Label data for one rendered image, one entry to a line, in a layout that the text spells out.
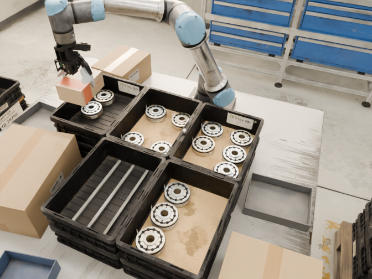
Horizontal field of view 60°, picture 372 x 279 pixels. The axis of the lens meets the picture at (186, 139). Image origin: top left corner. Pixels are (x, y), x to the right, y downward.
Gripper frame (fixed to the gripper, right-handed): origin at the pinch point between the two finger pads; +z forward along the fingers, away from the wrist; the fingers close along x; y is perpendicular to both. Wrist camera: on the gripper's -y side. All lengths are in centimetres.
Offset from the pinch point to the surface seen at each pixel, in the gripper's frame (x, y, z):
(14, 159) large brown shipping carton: -14.2, 33.0, 19.6
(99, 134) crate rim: 12.0, 10.3, 17.1
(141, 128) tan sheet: 21.9, -9.3, 26.9
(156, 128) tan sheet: 28.5, -11.9, 26.9
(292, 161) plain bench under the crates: 94, -27, 40
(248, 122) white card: 69, -25, 20
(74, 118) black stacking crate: -12.3, -3.8, 27.0
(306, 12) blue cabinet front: 84, -195, 35
